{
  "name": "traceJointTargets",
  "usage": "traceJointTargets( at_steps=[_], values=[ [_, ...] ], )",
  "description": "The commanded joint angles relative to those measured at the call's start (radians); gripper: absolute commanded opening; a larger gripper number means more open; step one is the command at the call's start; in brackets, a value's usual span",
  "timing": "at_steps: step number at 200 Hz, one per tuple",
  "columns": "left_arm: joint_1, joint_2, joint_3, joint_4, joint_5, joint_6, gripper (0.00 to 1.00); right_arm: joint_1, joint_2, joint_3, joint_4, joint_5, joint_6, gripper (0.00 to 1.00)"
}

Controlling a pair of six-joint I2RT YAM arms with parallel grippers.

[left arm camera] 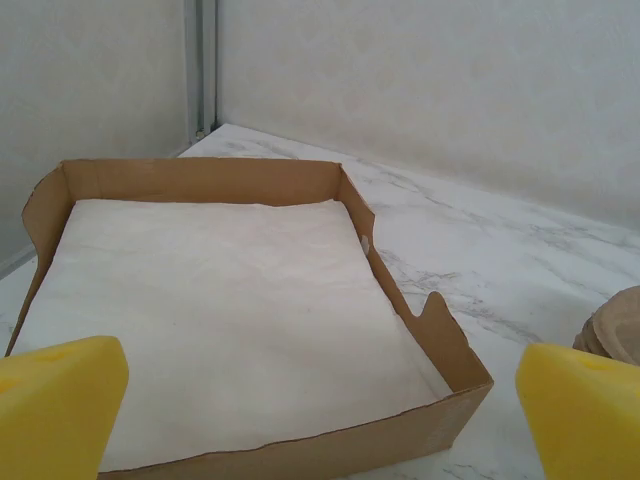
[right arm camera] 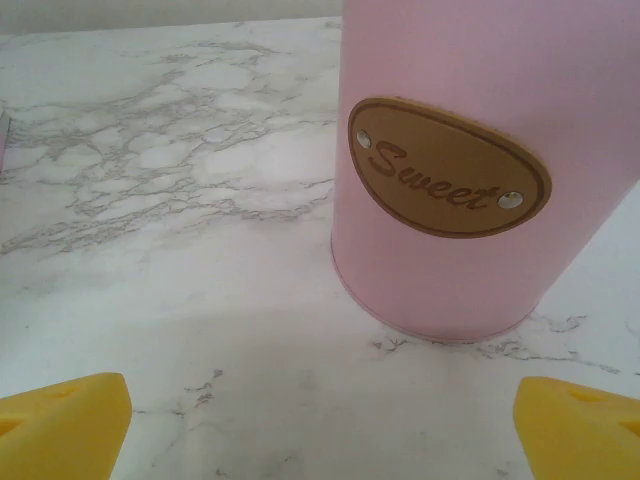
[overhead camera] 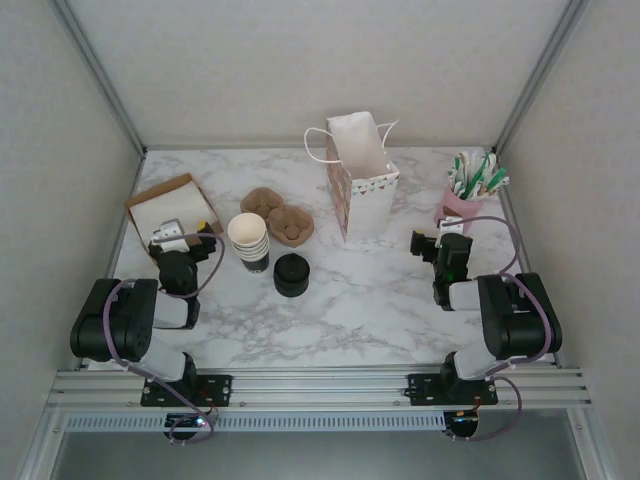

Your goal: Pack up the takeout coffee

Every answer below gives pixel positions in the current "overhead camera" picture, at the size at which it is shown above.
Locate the brown cardboard napkin box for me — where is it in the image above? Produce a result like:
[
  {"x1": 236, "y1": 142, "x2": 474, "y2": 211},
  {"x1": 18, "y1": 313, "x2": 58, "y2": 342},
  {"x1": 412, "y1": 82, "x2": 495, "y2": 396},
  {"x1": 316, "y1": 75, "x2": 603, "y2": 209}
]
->
[{"x1": 123, "y1": 172, "x2": 225, "y2": 265}]

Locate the brown pulp cup carrier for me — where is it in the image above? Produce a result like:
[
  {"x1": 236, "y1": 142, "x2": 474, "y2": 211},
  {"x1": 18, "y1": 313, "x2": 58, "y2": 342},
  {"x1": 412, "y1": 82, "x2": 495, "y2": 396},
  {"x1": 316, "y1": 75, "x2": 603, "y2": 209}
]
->
[{"x1": 239, "y1": 187, "x2": 316, "y2": 249}]

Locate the controller board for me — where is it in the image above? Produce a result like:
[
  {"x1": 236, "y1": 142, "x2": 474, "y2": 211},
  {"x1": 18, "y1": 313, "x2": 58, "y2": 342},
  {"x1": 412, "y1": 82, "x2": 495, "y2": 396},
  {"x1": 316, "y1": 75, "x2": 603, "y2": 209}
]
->
[
  {"x1": 444, "y1": 409, "x2": 482, "y2": 437},
  {"x1": 164, "y1": 412, "x2": 211, "y2": 431}
]

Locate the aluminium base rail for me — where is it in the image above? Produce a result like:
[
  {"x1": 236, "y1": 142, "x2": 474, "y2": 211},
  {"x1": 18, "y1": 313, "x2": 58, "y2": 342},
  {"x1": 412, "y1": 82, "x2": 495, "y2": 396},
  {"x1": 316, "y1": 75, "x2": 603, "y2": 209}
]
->
[{"x1": 47, "y1": 367, "x2": 594, "y2": 412}]

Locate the left controller board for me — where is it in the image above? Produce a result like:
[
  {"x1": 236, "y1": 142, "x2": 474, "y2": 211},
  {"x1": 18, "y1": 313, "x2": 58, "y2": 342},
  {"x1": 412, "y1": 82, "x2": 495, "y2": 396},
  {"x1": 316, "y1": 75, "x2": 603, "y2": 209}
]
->
[{"x1": 164, "y1": 412, "x2": 211, "y2": 431}]

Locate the pink cylindrical holder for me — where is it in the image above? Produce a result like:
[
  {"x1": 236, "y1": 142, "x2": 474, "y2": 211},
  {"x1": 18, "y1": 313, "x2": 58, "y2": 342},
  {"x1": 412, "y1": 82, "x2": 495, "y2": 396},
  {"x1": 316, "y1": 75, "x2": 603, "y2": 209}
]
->
[{"x1": 433, "y1": 180, "x2": 487, "y2": 236}]

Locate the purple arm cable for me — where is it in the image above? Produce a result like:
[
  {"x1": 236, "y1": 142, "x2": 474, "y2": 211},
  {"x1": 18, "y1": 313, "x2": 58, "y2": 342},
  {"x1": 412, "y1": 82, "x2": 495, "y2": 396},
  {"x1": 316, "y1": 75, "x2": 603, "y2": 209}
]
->
[
  {"x1": 104, "y1": 232, "x2": 225, "y2": 446},
  {"x1": 439, "y1": 215, "x2": 565, "y2": 444}
]

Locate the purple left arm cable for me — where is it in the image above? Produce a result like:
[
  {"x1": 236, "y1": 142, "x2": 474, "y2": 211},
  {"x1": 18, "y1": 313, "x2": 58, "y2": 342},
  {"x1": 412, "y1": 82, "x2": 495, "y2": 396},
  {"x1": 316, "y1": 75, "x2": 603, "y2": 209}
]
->
[{"x1": 104, "y1": 232, "x2": 225, "y2": 446}]

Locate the stack of black cup lids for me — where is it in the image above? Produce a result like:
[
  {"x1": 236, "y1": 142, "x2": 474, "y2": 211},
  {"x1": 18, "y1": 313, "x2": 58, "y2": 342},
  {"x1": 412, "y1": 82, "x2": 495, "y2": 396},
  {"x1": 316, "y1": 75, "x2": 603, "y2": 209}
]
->
[{"x1": 272, "y1": 252, "x2": 311, "y2": 300}]

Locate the aluminium side table rail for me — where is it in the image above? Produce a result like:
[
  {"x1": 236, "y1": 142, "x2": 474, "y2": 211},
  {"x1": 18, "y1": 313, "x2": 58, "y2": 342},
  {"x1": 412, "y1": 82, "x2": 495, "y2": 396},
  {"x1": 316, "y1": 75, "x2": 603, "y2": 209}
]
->
[
  {"x1": 493, "y1": 149, "x2": 559, "y2": 370},
  {"x1": 77, "y1": 149, "x2": 147, "y2": 372}
]

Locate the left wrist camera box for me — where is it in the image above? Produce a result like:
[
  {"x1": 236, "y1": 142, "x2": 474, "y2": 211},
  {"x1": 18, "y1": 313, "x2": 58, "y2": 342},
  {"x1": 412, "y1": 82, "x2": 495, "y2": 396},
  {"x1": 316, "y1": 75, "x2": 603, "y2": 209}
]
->
[{"x1": 151, "y1": 218, "x2": 185, "y2": 247}]

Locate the white slotted cable duct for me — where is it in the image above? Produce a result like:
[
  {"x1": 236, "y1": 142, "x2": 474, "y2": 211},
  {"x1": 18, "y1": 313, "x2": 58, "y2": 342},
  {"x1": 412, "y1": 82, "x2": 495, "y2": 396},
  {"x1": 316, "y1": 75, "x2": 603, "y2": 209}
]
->
[{"x1": 64, "y1": 412, "x2": 447, "y2": 432}]

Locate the aluminium frame post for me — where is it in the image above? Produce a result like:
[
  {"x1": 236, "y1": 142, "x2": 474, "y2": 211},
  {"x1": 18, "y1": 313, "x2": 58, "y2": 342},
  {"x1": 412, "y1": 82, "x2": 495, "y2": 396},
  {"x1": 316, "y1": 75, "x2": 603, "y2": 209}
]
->
[
  {"x1": 492, "y1": 0, "x2": 594, "y2": 154},
  {"x1": 47, "y1": 0, "x2": 147, "y2": 156}
]

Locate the stack of black paper cups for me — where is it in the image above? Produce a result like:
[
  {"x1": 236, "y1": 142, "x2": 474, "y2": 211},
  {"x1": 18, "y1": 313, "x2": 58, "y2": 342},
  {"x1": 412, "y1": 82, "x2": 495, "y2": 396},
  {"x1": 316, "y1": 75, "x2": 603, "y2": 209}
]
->
[{"x1": 227, "y1": 212, "x2": 271, "y2": 276}]

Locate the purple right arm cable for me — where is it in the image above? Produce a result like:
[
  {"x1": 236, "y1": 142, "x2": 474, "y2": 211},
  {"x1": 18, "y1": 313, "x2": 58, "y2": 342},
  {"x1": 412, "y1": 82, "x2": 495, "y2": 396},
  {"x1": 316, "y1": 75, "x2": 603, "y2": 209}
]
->
[{"x1": 439, "y1": 215, "x2": 565, "y2": 444}]

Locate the aluminium back table rail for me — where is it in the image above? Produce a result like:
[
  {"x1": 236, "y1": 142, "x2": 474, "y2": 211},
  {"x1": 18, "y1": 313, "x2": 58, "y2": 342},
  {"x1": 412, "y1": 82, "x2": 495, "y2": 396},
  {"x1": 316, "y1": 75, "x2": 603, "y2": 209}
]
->
[{"x1": 142, "y1": 143, "x2": 496, "y2": 151}]

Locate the white paper napkin stack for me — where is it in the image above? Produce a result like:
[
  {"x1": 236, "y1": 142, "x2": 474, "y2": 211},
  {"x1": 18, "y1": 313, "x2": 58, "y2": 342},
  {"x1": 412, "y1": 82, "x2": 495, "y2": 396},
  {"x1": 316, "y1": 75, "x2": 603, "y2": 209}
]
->
[{"x1": 130, "y1": 180, "x2": 220, "y2": 247}]

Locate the right controller board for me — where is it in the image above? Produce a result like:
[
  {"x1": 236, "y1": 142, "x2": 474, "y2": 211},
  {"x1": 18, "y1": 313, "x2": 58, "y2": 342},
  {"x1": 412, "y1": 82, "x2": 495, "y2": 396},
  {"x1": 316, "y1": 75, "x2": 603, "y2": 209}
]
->
[{"x1": 444, "y1": 409, "x2": 482, "y2": 437}]

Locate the cartoon animal paper gift bag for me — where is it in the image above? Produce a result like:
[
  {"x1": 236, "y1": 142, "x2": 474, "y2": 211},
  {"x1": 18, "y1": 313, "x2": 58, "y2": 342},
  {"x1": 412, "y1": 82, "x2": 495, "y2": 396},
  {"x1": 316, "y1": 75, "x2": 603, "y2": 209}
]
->
[{"x1": 303, "y1": 112, "x2": 401, "y2": 245}]

